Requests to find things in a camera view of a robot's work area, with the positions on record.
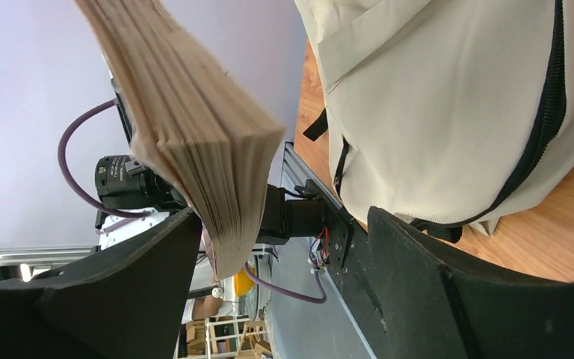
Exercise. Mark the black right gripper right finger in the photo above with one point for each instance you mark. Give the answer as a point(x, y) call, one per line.
point(441, 302)

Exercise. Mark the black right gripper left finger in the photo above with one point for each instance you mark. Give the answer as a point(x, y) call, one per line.
point(123, 302)

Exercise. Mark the red and white book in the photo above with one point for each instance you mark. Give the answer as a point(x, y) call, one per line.
point(194, 125)

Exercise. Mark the beige canvas backpack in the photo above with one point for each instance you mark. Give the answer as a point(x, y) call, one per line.
point(445, 113)

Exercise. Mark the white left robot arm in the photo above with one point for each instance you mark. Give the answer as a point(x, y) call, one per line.
point(122, 183)

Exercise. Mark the white storage shelf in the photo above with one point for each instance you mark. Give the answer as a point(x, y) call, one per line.
point(227, 337)

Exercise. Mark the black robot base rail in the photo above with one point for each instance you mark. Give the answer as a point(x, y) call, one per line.
point(341, 233)

